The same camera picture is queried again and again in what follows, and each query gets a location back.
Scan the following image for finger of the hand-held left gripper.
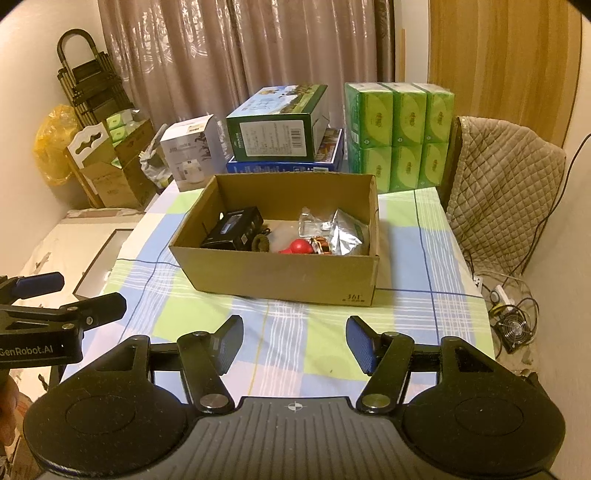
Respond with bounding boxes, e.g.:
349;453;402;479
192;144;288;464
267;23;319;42
0;292;127;334
0;272;64;303

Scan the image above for crumpled clear plastic bag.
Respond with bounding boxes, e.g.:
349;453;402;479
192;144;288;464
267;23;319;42
139;138;174;190

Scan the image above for brown patterned curtain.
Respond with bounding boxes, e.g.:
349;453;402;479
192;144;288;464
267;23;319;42
97;0;398;134

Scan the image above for yellow plastic bag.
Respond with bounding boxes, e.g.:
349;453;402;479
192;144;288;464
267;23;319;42
37;104;86;186

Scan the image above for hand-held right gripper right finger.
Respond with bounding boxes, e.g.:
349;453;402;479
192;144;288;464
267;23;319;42
346;315;497;414

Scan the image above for dark green product box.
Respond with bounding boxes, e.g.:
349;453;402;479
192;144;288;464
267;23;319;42
226;84;331;162

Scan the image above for small brown cardboard box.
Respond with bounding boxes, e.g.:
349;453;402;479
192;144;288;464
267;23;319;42
113;119;158;208

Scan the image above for stack of green tissue packs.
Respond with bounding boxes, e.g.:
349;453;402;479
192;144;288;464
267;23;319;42
344;82;455;193

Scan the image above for red blue cat figurine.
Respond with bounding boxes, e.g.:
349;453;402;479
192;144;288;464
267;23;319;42
278;239;315;256

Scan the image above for black wall cable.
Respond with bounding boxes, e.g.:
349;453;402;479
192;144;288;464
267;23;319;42
522;134;591;278

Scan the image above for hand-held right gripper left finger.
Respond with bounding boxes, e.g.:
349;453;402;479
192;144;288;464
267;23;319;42
99;315;245;414

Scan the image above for white power strip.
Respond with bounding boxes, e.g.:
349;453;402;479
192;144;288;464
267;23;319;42
489;284;518;305

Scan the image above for checked tablecloth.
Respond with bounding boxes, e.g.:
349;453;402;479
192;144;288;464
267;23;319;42
60;180;497;407

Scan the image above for person's left hand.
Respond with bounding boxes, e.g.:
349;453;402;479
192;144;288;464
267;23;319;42
0;370;21;418

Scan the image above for small green tissue packs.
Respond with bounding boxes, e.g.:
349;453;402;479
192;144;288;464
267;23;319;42
105;111;134;139

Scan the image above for clear plastic bottle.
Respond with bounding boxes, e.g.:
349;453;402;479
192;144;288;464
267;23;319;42
299;208;334;237

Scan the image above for quilted chair cover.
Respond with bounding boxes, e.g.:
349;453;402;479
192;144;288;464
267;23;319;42
445;115;566;278

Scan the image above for white humidifier box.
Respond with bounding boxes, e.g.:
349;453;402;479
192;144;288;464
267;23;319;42
159;114;220;192

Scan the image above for white cutout card flap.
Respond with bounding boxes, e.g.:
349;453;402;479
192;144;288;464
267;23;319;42
67;124;112;169

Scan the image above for blue flat box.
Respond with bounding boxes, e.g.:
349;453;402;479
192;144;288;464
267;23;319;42
226;128;345;175

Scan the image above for small black fan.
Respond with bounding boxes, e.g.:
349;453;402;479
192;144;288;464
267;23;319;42
493;307;536;354

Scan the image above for folding hand cart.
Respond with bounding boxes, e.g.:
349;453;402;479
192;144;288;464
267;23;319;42
57;28;125;134

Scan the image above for black shaver box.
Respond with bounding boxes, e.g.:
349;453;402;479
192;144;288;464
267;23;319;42
200;207;265;252

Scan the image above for large cardboard box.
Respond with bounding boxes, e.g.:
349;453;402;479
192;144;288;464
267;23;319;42
168;173;380;308

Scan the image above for silver foil pouch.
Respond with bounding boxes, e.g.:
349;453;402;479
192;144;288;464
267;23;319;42
330;208;371;258

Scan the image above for open brown cardboard box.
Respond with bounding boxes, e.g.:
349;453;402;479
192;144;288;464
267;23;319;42
67;124;139;210

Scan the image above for wooden door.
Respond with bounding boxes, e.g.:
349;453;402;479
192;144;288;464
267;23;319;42
427;0;583;148

